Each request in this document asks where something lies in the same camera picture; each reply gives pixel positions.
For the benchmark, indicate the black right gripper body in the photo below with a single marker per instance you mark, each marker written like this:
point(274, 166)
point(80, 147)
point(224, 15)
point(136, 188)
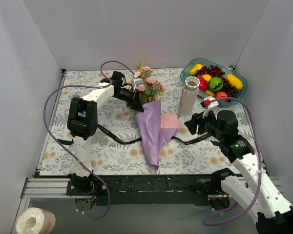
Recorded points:
point(195, 124)

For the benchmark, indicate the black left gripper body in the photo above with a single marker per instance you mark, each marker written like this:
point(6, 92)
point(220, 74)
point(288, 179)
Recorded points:
point(135, 102)

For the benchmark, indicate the pink artificial flower bouquet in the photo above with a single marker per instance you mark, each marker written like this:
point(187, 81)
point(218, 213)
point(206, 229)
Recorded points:
point(151, 89)

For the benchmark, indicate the purple wrapping paper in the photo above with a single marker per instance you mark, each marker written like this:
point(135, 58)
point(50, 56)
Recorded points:
point(156, 130)

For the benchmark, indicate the black ribbon with gold text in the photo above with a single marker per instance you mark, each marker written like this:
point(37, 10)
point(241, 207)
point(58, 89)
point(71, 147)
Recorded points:
point(118, 140)

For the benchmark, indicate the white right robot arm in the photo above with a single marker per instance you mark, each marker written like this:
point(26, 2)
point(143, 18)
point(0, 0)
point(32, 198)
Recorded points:
point(270, 210)

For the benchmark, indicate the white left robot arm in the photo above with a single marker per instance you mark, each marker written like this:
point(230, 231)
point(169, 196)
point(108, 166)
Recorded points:
point(83, 117)

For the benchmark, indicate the white ribbed ceramic vase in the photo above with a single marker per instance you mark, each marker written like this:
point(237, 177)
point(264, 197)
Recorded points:
point(188, 95)

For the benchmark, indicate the red apple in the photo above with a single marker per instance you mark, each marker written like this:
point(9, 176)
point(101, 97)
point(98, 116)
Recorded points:
point(220, 94)

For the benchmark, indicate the yellow fruit piece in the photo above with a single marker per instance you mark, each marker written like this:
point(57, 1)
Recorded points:
point(210, 92)

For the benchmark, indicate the pink red fruit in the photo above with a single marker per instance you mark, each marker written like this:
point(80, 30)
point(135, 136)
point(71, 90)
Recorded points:
point(203, 86)

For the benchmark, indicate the green round fruit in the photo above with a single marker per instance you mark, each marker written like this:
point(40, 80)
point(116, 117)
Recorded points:
point(215, 84)

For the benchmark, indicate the floral patterned table mat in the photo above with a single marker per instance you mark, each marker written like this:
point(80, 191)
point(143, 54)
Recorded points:
point(111, 158)

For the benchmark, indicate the yellow mango right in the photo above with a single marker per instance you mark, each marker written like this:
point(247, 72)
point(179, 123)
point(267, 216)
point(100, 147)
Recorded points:
point(234, 81)

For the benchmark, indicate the yellow mango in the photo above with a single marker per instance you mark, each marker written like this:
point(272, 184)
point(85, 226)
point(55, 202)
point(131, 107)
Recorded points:
point(234, 81)
point(195, 68)

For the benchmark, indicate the yellow lemon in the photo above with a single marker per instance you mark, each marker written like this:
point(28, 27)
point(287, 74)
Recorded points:
point(207, 77)

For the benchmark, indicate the teal plastic fruit basket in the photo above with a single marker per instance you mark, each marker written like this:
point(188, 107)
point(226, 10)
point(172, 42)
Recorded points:
point(241, 93)

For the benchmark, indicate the yellow mango left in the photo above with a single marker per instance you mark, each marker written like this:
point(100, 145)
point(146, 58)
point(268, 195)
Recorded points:
point(195, 68)

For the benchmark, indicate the dark red grape bunch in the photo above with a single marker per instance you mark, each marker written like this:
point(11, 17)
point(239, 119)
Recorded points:
point(231, 91)

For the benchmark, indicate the white toilet paper roll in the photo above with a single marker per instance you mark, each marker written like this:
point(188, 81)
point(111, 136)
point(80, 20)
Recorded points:
point(36, 221)

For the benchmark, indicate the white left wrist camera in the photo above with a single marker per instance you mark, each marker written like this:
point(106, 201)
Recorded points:
point(136, 82)

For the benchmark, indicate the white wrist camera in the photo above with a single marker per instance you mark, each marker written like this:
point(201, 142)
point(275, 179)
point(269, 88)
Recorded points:
point(136, 82)
point(209, 104)

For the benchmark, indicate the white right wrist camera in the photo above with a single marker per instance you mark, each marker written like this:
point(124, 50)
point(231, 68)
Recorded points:
point(209, 104)

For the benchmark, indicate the aluminium frame rail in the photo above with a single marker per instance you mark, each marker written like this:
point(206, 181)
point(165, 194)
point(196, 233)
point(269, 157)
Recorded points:
point(45, 188)

